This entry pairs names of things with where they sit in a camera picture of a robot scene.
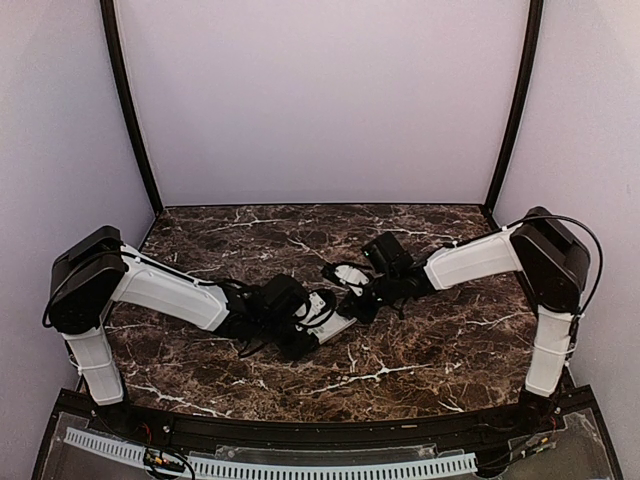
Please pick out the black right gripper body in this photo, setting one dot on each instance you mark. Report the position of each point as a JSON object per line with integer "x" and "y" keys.
{"x": 370, "y": 311}

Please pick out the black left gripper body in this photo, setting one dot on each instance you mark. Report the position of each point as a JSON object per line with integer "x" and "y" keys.
{"x": 289, "y": 350}

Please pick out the white remote control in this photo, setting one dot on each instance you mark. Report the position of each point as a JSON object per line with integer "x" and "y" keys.
{"x": 335, "y": 325}

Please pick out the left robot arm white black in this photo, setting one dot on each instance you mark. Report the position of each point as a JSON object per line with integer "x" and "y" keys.
{"x": 102, "y": 270}

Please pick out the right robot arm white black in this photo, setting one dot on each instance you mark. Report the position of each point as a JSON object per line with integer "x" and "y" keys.
{"x": 555, "y": 260}

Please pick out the small circuit board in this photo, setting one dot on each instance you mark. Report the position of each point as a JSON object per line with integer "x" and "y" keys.
{"x": 157, "y": 460}

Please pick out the black front frame rail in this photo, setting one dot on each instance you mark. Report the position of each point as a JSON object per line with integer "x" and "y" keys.
{"x": 484, "y": 429}

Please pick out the white slotted cable duct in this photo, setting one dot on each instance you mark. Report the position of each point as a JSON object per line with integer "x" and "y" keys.
{"x": 252, "y": 463}

